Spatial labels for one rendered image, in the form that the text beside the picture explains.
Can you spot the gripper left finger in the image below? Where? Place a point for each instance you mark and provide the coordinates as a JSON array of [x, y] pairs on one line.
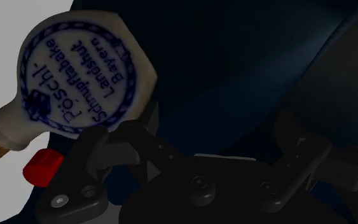
[[82, 173]]

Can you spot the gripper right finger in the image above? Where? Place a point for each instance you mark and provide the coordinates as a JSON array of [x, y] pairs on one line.
[[299, 161]]

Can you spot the small red cylinder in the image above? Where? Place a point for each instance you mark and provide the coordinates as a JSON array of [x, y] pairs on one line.
[[40, 169]]

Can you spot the white ceramic flask, blue print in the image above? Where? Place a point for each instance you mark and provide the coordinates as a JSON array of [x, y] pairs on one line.
[[73, 74]]

